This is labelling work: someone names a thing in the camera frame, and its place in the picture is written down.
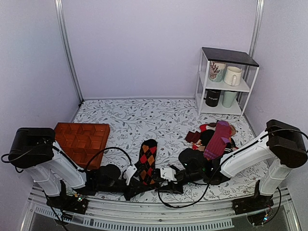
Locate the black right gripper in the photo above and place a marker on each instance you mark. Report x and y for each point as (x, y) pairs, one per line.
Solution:
(174, 189)

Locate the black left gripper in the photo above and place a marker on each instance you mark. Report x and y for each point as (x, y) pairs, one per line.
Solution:
(133, 191)

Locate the black red orange argyle sock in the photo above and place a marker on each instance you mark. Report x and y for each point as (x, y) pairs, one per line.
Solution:
(146, 163)

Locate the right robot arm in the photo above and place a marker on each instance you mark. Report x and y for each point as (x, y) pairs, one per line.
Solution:
(280, 141)

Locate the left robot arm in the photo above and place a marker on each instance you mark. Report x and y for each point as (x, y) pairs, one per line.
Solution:
(36, 151)

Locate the dark red sock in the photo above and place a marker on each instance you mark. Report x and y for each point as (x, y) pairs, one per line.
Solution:
(193, 137)

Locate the magenta striped sock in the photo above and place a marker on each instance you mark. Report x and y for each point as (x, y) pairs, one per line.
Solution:
(217, 144)

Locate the floral table mat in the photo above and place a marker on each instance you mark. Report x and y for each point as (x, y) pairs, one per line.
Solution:
(167, 121)

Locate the black mug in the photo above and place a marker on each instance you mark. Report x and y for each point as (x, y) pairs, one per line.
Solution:
(212, 97)

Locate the brown wooden compartment tray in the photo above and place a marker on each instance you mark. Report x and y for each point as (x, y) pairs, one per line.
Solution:
(81, 141)

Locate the pale green mug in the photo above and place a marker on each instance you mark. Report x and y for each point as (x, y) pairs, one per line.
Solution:
(228, 98)

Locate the white metal shelf rack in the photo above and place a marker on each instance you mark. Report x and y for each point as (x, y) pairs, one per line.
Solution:
(238, 59)

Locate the cream white mug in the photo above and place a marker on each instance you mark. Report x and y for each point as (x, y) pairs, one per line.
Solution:
(233, 76)

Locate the floral patterned mug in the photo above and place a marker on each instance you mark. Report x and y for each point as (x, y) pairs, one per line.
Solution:
(217, 71)

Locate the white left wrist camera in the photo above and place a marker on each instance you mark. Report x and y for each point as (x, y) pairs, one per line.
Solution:
(129, 173)

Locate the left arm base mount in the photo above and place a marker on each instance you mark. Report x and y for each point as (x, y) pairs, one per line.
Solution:
(72, 203)

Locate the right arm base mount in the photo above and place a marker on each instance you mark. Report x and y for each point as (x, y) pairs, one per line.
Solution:
(254, 203)

